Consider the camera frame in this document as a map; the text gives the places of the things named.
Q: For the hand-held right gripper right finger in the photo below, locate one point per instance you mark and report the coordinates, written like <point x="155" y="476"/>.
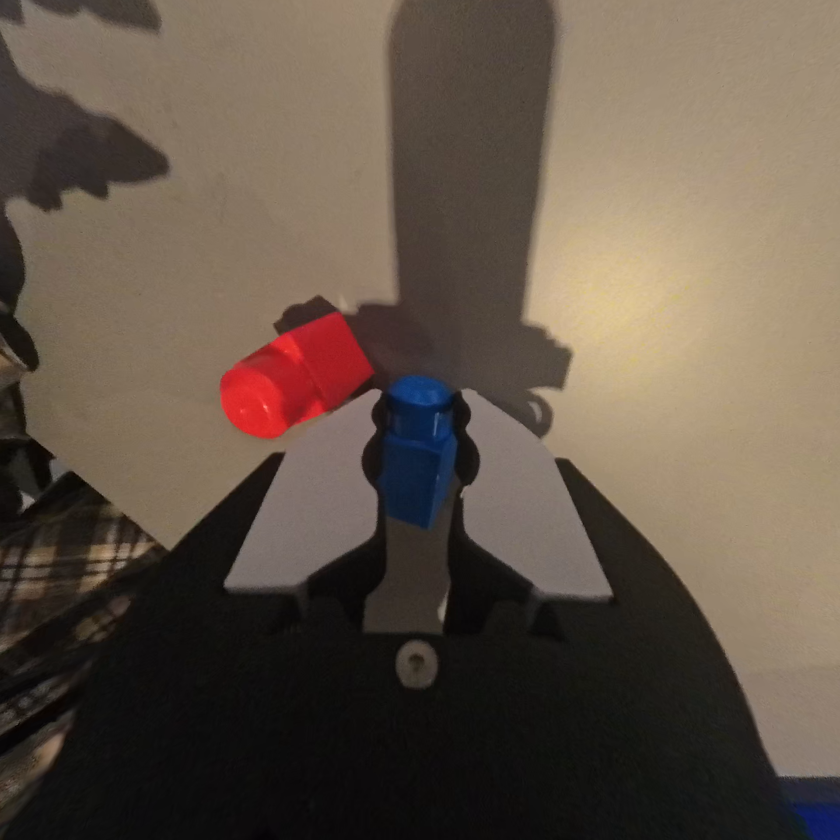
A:
<point x="531" y="518"/>

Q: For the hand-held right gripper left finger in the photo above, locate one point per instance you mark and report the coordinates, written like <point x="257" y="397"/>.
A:
<point x="308" y="518"/>

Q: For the small blue single-stud block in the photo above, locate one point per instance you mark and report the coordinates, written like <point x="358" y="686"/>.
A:
<point x="413" y="472"/>

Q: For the red single-stud mega block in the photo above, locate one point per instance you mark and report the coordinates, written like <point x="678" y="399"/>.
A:
<point x="295" y="380"/>

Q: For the blue plastic bin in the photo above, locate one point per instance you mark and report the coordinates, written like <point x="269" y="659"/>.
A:
<point x="820" y="820"/>

